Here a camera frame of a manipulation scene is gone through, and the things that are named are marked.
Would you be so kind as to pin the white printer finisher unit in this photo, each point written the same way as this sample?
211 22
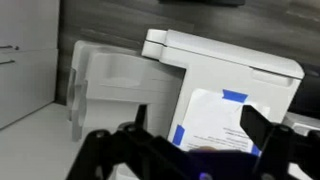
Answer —
206 66

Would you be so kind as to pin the blue tape piece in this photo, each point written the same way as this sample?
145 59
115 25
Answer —
178 135
235 96
256 150

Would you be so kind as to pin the white cabinet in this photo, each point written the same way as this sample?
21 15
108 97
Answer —
26 73

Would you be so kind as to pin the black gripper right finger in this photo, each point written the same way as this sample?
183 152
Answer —
256 128

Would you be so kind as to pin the white paper sheet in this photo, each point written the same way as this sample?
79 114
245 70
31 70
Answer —
213 120

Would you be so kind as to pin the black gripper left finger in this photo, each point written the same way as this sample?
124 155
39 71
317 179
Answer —
141 120

